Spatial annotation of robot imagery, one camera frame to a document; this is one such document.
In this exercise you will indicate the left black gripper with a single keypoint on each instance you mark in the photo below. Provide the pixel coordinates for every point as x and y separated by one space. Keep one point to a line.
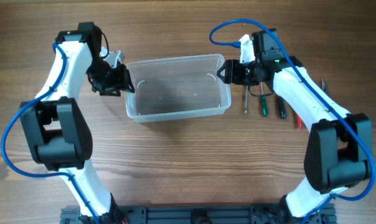
122 83

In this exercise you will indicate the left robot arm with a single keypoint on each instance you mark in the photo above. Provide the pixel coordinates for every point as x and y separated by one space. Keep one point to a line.
57 134

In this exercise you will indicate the clear plastic container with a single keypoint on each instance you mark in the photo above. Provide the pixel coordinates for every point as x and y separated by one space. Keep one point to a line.
177 88

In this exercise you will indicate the red handled cutters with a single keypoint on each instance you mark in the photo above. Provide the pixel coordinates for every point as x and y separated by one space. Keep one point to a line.
299 122

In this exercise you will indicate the green handled screwdriver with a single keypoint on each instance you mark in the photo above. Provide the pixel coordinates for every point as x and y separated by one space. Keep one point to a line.
264 107

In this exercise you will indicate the orange black needle-nose pliers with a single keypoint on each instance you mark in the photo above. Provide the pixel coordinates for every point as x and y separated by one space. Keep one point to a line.
324 87

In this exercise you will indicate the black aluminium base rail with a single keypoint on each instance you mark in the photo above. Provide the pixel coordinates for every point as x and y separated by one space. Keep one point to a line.
252 214

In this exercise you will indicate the black red handled screwdriver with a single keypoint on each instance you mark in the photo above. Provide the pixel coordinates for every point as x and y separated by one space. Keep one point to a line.
281 107

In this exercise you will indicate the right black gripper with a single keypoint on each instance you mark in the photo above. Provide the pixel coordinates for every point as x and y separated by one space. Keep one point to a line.
232 73

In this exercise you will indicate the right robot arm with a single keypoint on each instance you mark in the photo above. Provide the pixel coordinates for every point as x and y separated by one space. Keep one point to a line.
338 162

